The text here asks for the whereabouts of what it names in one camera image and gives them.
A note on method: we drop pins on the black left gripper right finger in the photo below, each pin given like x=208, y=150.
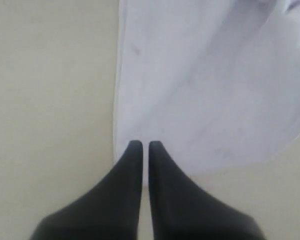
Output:
x=181, y=210

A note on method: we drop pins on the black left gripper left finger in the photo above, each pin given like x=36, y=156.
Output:
x=109, y=211

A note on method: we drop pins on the white t-shirt with red print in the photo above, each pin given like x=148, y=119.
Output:
x=216, y=81

